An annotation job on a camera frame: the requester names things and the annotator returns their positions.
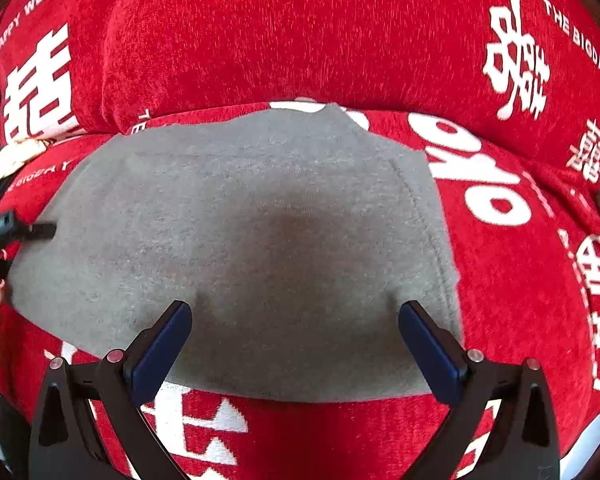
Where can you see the grey knit garment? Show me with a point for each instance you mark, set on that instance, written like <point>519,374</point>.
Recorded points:
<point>294,237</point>

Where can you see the cream cloth at bedside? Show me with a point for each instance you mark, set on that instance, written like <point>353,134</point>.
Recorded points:
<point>14,156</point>

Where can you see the red rolled quilt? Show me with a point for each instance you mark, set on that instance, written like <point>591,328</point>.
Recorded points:
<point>523,74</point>

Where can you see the red wedding blanket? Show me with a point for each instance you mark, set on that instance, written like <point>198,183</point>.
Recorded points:
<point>525,241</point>

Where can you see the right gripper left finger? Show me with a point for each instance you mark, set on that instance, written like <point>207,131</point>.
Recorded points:
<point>65,442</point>

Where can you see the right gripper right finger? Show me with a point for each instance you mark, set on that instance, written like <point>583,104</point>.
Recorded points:
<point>523,441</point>

